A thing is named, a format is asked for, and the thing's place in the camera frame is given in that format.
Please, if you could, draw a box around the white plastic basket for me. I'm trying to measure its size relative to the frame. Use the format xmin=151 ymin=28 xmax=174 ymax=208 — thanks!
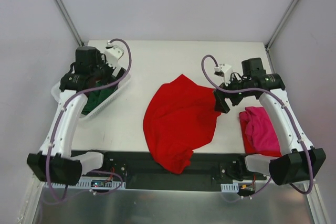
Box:
xmin=50 ymin=67 xmax=131 ymax=122

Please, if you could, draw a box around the red t shirt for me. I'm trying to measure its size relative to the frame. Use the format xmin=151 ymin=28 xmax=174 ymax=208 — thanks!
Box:
xmin=143 ymin=74 xmax=220 ymax=174
xmin=239 ymin=112 xmax=281 ymax=157

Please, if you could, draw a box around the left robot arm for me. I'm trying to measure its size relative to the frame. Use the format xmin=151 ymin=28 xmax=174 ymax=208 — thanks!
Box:
xmin=27 ymin=46 xmax=118 ymax=185

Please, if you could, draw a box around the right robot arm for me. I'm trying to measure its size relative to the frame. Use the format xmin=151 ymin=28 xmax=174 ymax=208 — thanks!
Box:
xmin=214 ymin=58 xmax=326 ymax=185

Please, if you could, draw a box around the green t shirt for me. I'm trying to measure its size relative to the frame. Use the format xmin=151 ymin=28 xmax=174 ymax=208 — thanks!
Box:
xmin=81 ymin=68 xmax=125 ymax=115

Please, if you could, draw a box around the folded pink t shirt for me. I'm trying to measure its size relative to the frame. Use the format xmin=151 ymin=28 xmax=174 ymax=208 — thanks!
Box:
xmin=239 ymin=106 xmax=281 ymax=157

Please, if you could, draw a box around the folded red t shirt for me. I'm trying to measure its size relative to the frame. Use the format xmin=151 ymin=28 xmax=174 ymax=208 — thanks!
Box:
xmin=239 ymin=112 xmax=281 ymax=157

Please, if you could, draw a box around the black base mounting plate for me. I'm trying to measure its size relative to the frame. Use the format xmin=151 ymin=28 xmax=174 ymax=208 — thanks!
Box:
xmin=87 ymin=151 xmax=266 ymax=191

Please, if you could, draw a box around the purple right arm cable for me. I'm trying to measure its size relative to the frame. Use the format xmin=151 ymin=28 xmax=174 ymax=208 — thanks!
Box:
xmin=201 ymin=55 xmax=316 ymax=204

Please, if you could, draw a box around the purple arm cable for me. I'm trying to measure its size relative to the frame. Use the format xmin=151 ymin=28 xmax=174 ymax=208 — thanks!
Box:
xmin=41 ymin=38 xmax=133 ymax=205
xmin=201 ymin=55 xmax=316 ymax=204

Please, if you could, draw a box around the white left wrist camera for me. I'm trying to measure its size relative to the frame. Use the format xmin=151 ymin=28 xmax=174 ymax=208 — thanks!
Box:
xmin=104 ymin=41 xmax=124 ymax=67

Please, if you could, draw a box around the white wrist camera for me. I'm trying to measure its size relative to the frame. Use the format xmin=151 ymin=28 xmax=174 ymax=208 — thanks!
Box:
xmin=104 ymin=41 xmax=124 ymax=67
xmin=214 ymin=64 xmax=233 ymax=85

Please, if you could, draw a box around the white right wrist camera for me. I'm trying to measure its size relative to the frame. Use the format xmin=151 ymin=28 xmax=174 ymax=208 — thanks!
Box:
xmin=214 ymin=64 xmax=233 ymax=85

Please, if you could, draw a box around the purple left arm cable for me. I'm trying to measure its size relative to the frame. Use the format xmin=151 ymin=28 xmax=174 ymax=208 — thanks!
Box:
xmin=41 ymin=38 xmax=133 ymax=205

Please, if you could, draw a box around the right white cable duct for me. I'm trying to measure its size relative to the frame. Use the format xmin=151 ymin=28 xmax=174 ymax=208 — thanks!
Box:
xmin=220 ymin=183 xmax=239 ymax=193

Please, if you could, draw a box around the white cable duct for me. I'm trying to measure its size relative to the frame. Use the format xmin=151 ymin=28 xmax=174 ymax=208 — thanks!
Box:
xmin=41 ymin=176 xmax=127 ymax=190
xmin=220 ymin=183 xmax=239 ymax=193

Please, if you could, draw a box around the left white cable duct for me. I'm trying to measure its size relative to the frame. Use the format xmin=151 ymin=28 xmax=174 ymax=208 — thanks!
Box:
xmin=41 ymin=176 xmax=127 ymax=190

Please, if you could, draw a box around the left aluminium frame post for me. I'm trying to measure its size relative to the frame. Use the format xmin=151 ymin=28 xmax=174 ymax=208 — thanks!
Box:
xmin=54 ymin=0 xmax=85 ymax=46

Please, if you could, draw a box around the aluminium frame post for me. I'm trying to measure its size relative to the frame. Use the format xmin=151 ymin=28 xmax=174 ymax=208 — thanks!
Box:
xmin=264 ymin=0 xmax=317 ymax=51
xmin=54 ymin=0 xmax=85 ymax=46

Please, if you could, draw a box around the right aluminium frame post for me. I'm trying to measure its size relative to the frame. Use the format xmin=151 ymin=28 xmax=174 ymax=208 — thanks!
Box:
xmin=264 ymin=0 xmax=317 ymax=51

